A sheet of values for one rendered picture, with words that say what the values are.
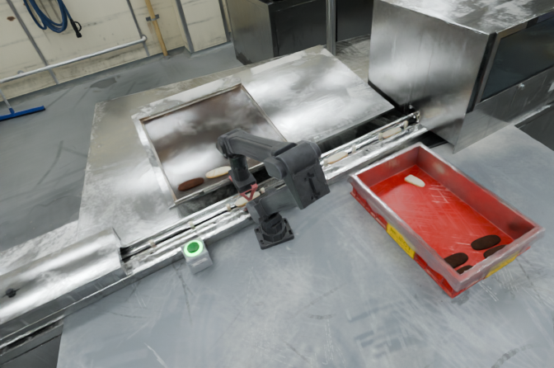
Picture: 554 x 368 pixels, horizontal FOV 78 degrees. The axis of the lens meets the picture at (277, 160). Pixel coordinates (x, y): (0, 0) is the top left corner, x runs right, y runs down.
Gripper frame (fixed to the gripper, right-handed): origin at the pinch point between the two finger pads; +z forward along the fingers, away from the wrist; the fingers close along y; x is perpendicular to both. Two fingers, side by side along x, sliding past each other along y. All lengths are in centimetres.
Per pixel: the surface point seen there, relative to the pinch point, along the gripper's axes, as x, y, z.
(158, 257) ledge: -34.8, 7.5, 2.0
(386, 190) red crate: 46, 22, 6
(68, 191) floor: -98, -166, 88
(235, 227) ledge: -8.8, 9.2, 3.3
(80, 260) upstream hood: -56, 0, -4
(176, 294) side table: -33.8, 20.1, 6.2
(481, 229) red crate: 58, 52, 6
